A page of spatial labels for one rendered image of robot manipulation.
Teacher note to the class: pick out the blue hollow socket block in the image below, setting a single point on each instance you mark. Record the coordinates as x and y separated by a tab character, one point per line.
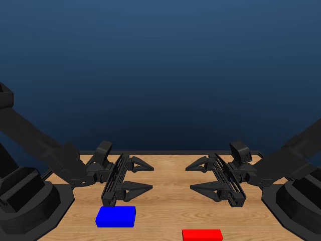
115	217

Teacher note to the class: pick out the thin red peg bar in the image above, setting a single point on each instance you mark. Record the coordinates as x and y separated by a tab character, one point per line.
201	236

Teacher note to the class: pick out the black table frame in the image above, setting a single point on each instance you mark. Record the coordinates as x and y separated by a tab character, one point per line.
175	152

